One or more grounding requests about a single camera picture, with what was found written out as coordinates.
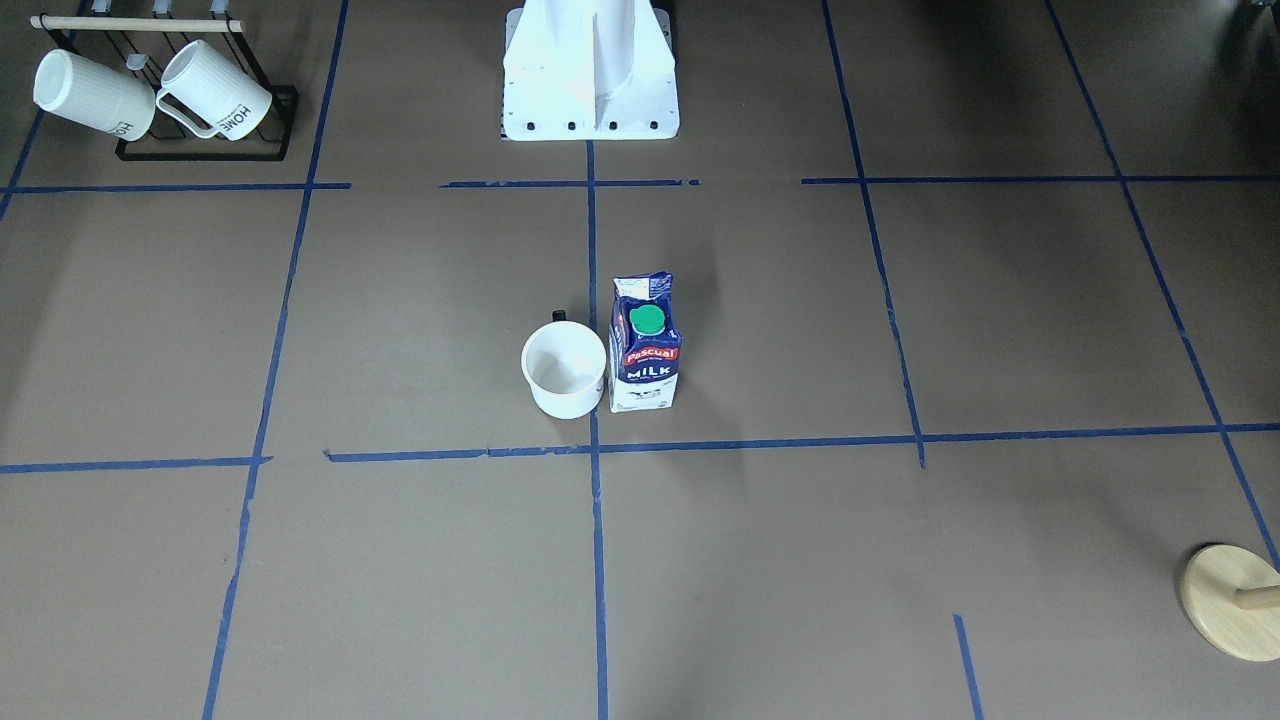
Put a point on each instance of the white ribbed mug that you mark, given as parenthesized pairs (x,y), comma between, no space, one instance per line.
(210,96)

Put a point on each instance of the white camera pole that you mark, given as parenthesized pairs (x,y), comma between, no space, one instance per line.
(589,47)

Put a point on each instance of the white mug on rack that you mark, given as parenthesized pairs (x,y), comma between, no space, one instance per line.
(79,89)

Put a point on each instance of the white smiley face mug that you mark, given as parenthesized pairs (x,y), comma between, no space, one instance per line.
(564,363)

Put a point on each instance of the wooden mug tree stand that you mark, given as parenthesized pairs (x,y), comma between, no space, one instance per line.
(1231,596)

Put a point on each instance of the white pole base plate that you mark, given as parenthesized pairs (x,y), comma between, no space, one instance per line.
(532,111)

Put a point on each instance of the black wire mug rack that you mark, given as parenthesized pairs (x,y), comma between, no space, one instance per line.
(140,38)

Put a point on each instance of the blue Pascual milk carton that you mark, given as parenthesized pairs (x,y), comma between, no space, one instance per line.
(645,348)

